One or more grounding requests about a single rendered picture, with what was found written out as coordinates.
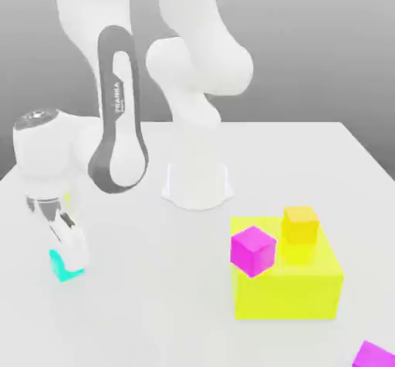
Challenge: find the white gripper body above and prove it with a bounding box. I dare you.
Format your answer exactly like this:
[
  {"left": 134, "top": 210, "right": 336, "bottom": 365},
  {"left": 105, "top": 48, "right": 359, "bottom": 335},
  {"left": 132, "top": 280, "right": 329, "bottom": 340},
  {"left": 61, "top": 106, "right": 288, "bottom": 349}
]
[{"left": 48, "top": 218, "right": 90, "bottom": 274}]

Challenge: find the small cyan cube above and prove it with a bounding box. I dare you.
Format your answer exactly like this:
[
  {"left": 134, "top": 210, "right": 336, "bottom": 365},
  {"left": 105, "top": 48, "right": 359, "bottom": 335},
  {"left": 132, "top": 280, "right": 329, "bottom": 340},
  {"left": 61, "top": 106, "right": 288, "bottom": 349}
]
[{"left": 48, "top": 248, "right": 85, "bottom": 284}]

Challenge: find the small magenta cube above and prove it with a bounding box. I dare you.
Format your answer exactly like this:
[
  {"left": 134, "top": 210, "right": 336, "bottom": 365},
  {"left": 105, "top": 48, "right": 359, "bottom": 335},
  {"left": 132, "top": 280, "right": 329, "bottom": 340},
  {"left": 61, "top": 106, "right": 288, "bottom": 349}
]
[{"left": 230, "top": 225, "right": 278, "bottom": 279}]

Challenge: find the small orange cube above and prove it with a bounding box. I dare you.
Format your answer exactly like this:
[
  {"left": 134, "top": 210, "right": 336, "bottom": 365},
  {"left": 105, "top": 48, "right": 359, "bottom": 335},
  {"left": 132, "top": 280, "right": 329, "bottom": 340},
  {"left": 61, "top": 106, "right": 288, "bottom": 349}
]
[{"left": 281, "top": 205, "right": 321, "bottom": 247}]

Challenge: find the large yellow box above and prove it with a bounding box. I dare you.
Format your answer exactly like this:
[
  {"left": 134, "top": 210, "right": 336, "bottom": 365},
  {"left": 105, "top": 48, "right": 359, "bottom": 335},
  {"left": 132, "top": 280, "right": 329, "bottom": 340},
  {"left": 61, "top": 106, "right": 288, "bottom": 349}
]
[{"left": 230, "top": 216, "right": 346, "bottom": 321}]

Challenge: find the large magenta box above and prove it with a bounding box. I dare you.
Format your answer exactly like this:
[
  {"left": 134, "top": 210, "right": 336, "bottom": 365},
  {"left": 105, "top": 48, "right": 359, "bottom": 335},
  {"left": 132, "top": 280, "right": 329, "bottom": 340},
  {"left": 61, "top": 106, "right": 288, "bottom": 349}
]
[{"left": 351, "top": 340, "right": 395, "bottom": 367}]

